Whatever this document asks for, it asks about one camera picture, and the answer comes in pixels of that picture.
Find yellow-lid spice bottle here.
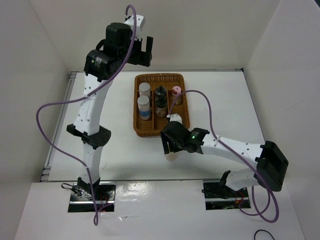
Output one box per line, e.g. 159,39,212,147
165,152,179,162

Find silver-lid bottle blue label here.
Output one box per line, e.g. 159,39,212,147
138,82,151,98
137,95,151,121

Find black-lid bottle brown contents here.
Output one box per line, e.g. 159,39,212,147
155,98,168,118

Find black grinder bottle light contents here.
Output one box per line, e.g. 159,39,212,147
155,85,167,102

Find pink-lid spice bottle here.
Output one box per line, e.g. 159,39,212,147
171,85,183,105

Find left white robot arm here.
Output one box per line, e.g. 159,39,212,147
66,18,134,200

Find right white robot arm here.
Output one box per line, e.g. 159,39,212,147
160,121,289,197

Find brown wicker divided basket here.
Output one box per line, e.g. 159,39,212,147
133,73,190,137

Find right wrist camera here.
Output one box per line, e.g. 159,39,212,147
166,113,183,124

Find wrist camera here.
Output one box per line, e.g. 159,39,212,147
166,113,183,124
124,15,146,41

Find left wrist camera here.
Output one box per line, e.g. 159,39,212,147
124,15,146,41

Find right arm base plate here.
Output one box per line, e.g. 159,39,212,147
201,181,251,211

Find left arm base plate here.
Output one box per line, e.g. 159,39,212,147
61,181,116,213

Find black cable loop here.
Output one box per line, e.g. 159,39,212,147
254,229,276,240

